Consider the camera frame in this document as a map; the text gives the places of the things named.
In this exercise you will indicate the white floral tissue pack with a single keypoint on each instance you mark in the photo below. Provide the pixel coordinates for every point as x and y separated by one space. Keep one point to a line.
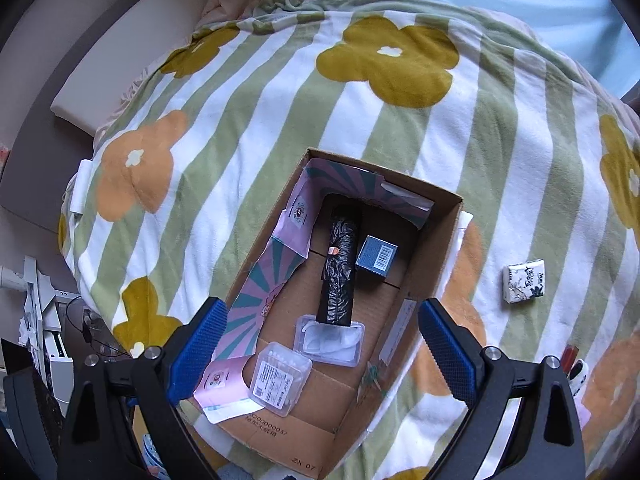
523 281

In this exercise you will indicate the red black lipstick tube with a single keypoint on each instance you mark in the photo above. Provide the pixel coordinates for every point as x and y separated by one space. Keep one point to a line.
568 358

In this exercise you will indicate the clear cotton swab box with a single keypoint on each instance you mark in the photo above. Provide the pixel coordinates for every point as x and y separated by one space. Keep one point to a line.
280 374

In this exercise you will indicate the black garbage bag roll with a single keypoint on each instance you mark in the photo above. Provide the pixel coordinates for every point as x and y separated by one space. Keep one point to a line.
339 273

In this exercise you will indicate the small white blue cube box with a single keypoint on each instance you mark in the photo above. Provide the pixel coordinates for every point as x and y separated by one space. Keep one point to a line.
376 256

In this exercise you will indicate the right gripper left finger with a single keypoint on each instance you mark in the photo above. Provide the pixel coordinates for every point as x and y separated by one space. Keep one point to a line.
98 441

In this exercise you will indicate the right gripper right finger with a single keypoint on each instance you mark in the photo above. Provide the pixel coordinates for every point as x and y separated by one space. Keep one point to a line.
545 441

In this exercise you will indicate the open cardboard box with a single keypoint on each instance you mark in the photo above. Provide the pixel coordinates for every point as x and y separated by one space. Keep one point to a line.
281 281

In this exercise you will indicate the clear plastic blister case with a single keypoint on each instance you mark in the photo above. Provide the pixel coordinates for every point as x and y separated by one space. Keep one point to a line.
329 344

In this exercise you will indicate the white rack with cables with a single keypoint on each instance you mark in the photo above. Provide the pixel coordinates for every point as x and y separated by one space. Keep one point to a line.
47 310

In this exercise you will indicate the white bed headboard cushion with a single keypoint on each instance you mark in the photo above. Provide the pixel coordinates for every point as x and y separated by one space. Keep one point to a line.
133 35

